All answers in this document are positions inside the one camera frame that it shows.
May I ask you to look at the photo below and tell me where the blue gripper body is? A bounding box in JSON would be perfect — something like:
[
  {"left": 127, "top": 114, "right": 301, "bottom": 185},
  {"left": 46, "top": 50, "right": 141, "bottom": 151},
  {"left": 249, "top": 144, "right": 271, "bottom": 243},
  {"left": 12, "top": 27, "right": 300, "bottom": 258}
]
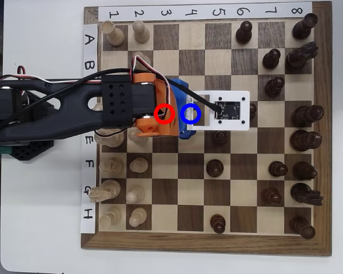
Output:
[{"left": 171, "top": 78, "right": 196, "bottom": 140}]

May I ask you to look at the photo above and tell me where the white paper number strip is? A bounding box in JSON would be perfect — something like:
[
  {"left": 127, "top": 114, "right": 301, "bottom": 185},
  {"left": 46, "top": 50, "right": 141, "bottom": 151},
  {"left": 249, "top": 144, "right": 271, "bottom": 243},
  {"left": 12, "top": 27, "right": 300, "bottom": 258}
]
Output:
[{"left": 98, "top": 2, "right": 313, "bottom": 21}]

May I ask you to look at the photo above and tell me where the light wooden king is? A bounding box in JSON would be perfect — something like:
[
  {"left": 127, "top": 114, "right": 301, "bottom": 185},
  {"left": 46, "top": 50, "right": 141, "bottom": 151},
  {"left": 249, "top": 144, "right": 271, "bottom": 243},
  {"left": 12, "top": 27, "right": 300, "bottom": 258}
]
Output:
[{"left": 94, "top": 128, "right": 126, "bottom": 148}]

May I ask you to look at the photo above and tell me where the light wooden rook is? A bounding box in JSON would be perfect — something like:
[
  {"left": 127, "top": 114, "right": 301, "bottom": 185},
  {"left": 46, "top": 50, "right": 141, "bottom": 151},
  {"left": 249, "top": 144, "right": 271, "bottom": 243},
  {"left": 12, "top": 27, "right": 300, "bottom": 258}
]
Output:
[
  {"left": 100, "top": 20, "right": 125, "bottom": 47},
  {"left": 98, "top": 205, "right": 122, "bottom": 229}
]

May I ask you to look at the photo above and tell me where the wooden chessboard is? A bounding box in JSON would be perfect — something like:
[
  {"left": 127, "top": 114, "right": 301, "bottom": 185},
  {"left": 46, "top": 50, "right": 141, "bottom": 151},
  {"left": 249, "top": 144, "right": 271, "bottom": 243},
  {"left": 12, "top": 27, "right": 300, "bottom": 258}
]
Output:
[{"left": 80, "top": 1, "right": 332, "bottom": 257}]

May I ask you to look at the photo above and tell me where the light wooden bishop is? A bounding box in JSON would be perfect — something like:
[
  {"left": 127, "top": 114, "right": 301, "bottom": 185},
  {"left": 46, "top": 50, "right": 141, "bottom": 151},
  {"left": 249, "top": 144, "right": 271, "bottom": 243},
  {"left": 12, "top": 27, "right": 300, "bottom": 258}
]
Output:
[{"left": 98, "top": 157, "right": 124, "bottom": 176}]

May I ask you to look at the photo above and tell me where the dark wooden knight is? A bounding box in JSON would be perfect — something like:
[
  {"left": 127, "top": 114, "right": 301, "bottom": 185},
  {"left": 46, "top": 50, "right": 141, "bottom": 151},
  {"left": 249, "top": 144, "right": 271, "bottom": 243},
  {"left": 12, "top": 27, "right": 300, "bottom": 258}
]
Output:
[
  {"left": 290, "top": 182, "right": 324, "bottom": 206},
  {"left": 285, "top": 41, "right": 318, "bottom": 68}
]

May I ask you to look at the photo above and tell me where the white paper letter strip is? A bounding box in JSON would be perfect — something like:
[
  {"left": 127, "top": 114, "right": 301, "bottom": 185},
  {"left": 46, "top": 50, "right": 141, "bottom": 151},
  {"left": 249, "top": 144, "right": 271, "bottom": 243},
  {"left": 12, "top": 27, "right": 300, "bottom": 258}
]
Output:
[{"left": 79, "top": 23, "right": 98, "bottom": 234}]

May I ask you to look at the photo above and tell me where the light wooden knight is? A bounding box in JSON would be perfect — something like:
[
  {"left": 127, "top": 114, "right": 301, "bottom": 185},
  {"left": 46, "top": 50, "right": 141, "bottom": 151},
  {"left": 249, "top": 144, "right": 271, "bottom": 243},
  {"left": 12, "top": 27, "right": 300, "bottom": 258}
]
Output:
[{"left": 87, "top": 179, "right": 122, "bottom": 203}]

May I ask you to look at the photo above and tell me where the dark wooden queen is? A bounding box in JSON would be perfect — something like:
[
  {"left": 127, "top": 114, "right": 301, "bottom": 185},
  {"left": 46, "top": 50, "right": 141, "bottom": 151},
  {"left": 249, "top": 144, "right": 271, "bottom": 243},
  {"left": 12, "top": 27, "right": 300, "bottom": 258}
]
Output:
[{"left": 291, "top": 104, "right": 325, "bottom": 128}]

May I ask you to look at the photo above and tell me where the dark wooden king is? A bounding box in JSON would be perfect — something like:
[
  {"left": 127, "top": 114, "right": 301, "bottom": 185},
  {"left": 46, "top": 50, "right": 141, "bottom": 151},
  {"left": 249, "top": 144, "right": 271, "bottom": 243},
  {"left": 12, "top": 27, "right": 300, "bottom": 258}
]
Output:
[{"left": 290, "top": 130, "right": 323, "bottom": 152}]

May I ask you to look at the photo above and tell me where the dark wooden rook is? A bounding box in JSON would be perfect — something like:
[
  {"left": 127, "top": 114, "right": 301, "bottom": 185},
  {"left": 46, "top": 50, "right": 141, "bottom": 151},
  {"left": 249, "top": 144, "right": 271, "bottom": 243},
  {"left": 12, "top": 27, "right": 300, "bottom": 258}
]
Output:
[
  {"left": 289, "top": 216, "right": 316, "bottom": 240},
  {"left": 292, "top": 13, "right": 319, "bottom": 40}
]

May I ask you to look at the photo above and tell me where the dark pawn H5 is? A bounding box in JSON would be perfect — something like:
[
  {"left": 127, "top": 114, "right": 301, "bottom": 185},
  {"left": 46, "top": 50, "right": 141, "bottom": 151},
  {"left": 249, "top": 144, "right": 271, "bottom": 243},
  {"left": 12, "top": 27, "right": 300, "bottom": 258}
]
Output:
[{"left": 210, "top": 213, "right": 226, "bottom": 235}]

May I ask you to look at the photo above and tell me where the dark wooden bishop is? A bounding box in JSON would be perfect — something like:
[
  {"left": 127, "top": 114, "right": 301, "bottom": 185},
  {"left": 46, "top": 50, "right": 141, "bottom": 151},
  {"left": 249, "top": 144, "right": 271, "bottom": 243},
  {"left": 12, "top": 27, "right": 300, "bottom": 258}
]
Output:
[{"left": 292, "top": 161, "right": 318, "bottom": 180}]

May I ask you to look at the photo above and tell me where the red white black servo wire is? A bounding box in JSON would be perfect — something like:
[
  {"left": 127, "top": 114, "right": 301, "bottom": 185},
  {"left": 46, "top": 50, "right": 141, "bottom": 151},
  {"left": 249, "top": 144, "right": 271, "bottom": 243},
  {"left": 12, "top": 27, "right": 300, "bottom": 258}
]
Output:
[
  {"left": 94, "top": 127, "right": 128, "bottom": 143},
  {"left": 131, "top": 55, "right": 174, "bottom": 120},
  {"left": 0, "top": 65, "right": 103, "bottom": 89}
]

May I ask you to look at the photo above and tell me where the black camera cable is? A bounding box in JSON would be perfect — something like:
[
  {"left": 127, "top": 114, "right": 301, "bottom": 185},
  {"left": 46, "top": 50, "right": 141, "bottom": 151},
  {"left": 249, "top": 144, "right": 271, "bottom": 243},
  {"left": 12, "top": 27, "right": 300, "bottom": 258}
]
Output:
[{"left": 0, "top": 67, "right": 222, "bottom": 138}]

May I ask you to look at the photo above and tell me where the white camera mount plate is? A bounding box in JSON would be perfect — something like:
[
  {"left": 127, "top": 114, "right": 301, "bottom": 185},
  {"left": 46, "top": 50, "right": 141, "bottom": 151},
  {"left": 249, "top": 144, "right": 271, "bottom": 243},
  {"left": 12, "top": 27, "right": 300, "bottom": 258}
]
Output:
[{"left": 185, "top": 90, "right": 251, "bottom": 131}]

